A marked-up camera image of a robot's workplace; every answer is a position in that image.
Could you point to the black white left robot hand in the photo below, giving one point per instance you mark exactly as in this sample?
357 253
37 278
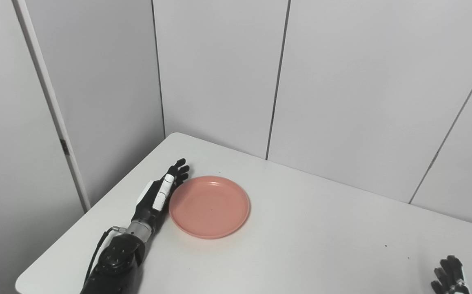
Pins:
146 208

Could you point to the pink round plate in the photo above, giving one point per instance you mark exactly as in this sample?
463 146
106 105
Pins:
209 206

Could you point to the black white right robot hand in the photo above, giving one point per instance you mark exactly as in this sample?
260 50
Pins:
450 277

